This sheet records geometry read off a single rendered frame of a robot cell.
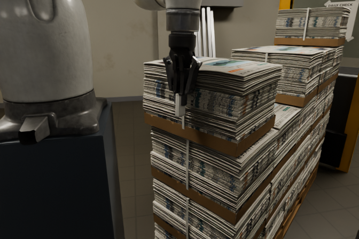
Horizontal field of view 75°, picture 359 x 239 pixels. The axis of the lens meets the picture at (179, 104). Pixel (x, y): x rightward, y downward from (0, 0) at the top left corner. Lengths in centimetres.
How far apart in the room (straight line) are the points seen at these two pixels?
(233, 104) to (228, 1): 329
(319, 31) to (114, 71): 300
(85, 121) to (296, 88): 94
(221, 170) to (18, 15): 60
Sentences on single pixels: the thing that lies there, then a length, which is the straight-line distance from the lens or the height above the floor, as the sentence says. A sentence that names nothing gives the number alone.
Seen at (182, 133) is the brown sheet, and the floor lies 85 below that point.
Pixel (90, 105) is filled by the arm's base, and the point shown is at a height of 103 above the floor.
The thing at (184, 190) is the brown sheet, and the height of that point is 62.
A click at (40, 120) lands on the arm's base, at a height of 103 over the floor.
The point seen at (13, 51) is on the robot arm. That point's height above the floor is 114.
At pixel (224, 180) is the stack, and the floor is 74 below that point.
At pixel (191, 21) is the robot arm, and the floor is 119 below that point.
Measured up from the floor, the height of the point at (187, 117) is 91.
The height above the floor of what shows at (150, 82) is 100.
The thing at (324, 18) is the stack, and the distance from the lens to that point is 173.
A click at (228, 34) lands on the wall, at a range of 419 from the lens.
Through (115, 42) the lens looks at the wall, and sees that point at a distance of 388.
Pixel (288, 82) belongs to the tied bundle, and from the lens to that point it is 117.
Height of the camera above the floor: 117
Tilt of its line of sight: 18 degrees down
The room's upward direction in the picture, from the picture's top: straight up
